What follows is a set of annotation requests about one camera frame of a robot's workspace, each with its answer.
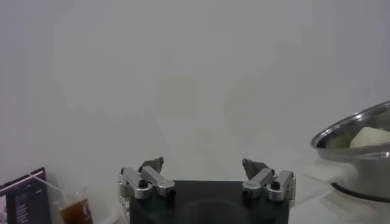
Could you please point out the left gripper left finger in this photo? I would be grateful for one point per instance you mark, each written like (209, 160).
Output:
(152, 182)

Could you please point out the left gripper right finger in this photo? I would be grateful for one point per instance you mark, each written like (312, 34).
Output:
(265, 182)

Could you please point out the white steamed baozi bun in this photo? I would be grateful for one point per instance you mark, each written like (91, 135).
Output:
(370, 137)

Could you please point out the stainless steel steamer basket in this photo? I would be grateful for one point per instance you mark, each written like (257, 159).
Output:
(371, 173)

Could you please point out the cream electric cooker base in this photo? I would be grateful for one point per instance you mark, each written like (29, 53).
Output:
(326, 173)

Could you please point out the iced coffee plastic cup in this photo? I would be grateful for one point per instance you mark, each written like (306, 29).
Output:
(76, 213)

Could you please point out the clear drinking straw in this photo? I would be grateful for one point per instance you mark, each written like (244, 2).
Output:
(48, 187)

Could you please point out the laptop screen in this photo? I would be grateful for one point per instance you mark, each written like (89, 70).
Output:
(27, 201)

